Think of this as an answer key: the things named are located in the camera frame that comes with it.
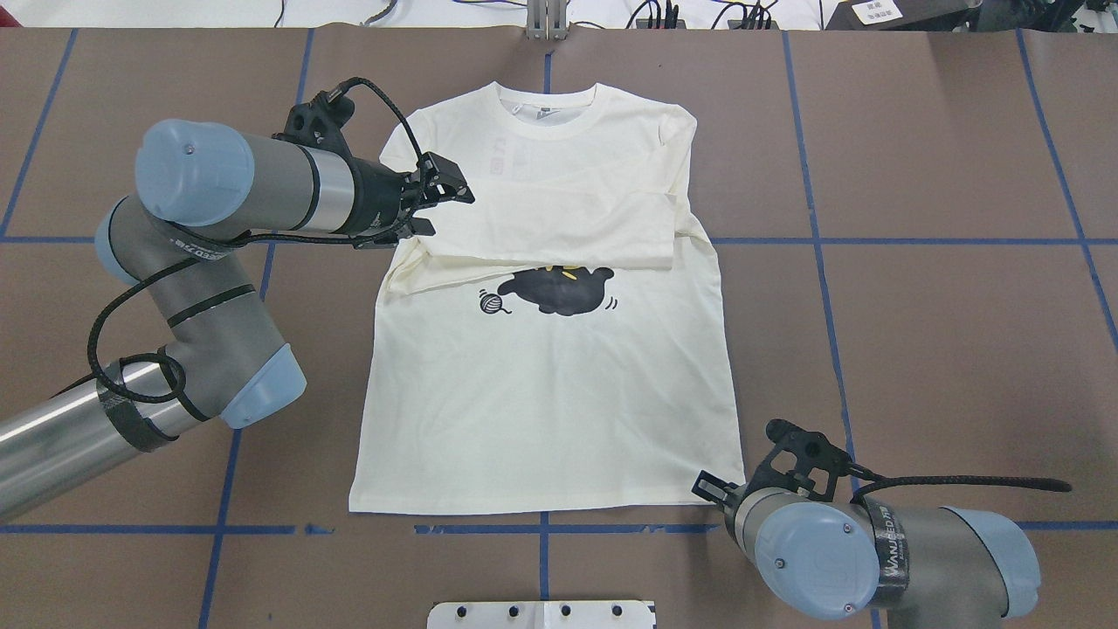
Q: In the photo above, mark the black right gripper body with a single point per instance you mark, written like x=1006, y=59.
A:
x=709, y=490

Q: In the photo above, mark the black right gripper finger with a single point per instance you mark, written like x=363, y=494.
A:
x=722, y=493

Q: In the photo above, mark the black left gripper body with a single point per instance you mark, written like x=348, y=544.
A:
x=377, y=200

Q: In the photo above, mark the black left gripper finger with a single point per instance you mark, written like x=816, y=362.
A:
x=442, y=181
x=410, y=224

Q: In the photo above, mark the cream long-sleeve cat shirt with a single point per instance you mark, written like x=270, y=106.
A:
x=559, y=343

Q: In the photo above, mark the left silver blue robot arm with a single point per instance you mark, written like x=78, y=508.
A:
x=191, y=339

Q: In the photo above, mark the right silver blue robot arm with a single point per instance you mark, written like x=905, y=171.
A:
x=942, y=567

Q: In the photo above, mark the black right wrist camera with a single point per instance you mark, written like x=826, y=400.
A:
x=802, y=462

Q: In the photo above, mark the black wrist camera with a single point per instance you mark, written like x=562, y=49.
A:
x=317, y=124
x=802, y=462

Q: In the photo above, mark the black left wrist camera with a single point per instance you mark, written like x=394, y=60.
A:
x=317, y=124

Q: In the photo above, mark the aluminium frame post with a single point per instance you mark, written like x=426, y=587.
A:
x=547, y=20

